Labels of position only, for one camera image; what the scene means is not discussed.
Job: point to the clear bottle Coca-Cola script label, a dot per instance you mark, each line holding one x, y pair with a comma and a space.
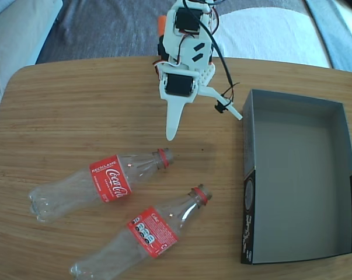
111, 182

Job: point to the clear bottle nutrition seals label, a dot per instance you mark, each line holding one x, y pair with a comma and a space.
152, 231

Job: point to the grey cardboard box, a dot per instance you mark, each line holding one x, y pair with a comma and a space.
295, 175

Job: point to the orange and black clamp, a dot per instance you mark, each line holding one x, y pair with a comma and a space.
161, 24

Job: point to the dark grey rug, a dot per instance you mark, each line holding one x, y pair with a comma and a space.
105, 29

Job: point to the white cloth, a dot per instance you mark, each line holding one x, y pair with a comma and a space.
266, 35

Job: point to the blue-grey fabric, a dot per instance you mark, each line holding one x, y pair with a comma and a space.
339, 38

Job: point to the flat white camera mount plate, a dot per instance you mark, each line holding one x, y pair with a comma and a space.
210, 91

